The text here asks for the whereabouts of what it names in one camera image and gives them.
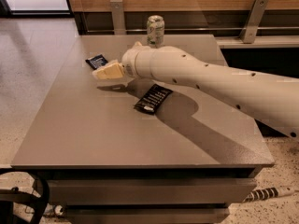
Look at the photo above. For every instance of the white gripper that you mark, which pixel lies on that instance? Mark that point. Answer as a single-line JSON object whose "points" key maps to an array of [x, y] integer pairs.
{"points": [[135, 63]]}

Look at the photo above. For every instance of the blue rxbar blueberry wrapper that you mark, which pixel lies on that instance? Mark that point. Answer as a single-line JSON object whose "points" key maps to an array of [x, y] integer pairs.
{"points": [[96, 61]]}

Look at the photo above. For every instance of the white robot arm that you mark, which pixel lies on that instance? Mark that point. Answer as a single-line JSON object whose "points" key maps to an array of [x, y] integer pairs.
{"points": [[271, 99]]}

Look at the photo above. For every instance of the black snack bar wrapper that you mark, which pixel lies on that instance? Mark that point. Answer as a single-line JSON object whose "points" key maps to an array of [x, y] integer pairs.
{"points": [[152, 99]]}

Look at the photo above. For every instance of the green and white soda can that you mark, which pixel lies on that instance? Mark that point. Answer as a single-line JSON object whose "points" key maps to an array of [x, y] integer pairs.
{"points": [[155, 31]]}

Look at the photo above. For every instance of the grey table with drawers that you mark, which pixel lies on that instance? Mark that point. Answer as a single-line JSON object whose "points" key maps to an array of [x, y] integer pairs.
{"points": [[108, 163]]}

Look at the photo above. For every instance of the black chair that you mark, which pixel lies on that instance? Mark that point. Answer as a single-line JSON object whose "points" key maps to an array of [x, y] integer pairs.
{"points": [[10, 196]]}

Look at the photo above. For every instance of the left metal wall bracket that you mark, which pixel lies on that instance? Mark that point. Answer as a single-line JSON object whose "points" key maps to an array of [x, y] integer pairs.
{"points": [[118, 18]]}

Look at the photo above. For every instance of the metal wall bracket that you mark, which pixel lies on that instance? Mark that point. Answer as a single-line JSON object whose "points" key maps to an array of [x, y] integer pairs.
{"points": [[118, 18], [255, 16]]}

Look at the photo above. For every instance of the right metal wall bracket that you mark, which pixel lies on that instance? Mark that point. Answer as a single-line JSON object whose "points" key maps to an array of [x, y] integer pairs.
{"points": [[255, 16]]}

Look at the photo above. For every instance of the metal rail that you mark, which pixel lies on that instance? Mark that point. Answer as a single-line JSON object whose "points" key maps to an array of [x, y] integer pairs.
{"points": [[200, 29]]}

